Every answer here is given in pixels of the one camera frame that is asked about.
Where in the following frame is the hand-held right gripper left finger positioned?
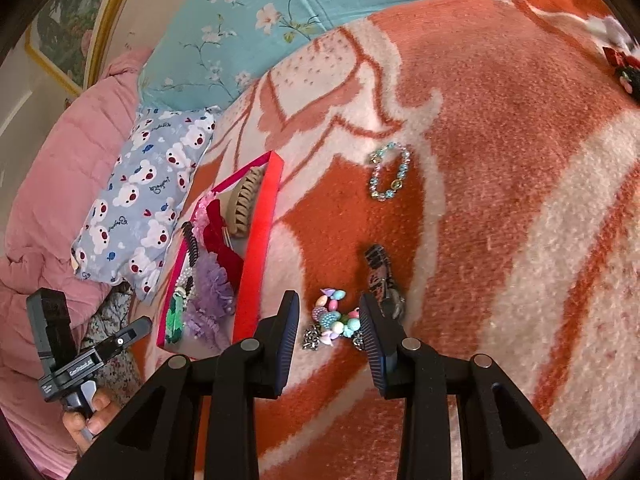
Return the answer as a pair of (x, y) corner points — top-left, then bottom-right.
(65, 290), (301, 480)

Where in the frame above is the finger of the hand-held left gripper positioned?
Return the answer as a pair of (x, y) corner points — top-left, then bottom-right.
(95, 316), (153, 359)

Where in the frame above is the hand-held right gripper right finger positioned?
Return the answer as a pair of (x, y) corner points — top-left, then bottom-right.
(359, 292), (588, 480)

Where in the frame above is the pastel bead charm bracelet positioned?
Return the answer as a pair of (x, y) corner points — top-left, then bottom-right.
(302, 287), (368, 352)

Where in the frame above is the green braided hair clip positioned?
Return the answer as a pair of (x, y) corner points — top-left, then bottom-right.
(166, 287), (187, 345)

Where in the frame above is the dark patterned hair clip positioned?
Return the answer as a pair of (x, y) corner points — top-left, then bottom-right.
(364, 244), (407, 320)

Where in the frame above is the purple flower scrunchie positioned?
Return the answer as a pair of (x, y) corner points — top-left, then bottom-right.
(184, 252), (238, 348)

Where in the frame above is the red shallow cardboard box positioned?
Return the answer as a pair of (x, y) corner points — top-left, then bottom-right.
(156, 150), (285, 348)

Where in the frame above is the black hair comb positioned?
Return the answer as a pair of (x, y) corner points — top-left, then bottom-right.
(181, 221), (201, 267)

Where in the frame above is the red velvet hair bow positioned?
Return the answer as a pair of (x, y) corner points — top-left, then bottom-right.
(197, 199), (246, 276)

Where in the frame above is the pink lace flower scrunchie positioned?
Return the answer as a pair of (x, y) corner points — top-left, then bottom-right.
(192, 195), (213, 241)

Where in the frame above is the beige claw hair clip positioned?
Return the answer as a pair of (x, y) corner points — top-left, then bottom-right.
(225, 167), (266, 240)

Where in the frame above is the blue crystal bead bracelet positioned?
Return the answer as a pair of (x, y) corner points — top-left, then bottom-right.
(369, 142), (413, 202)

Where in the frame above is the person's left hand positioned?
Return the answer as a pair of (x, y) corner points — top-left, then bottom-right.
(62, 391), (123, 454)

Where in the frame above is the grey floral bedsheet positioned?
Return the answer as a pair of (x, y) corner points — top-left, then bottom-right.
(82, 287), (143, 406)

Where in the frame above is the pink quilt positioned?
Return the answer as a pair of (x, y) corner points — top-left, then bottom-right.
(0, 50), (153, 478)

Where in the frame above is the blue bear print pillow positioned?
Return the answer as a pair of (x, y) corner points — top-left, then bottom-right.
(71, 106), (221, 306)

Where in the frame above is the orange and cream blanket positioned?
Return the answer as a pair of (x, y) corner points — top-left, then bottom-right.
(120, 0), (640, 480)

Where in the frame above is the teal floral pillow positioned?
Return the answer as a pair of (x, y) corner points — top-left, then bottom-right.
(137, 0), (593, 113)

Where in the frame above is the small red black hair clip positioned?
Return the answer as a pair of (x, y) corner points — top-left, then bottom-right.
(601, 46), (640, 95)

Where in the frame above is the white pompom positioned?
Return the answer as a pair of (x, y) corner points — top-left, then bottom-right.
(587, 15), (636, 46)

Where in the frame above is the gold framed wall picture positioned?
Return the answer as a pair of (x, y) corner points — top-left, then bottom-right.
(25, 0), (146, 98)

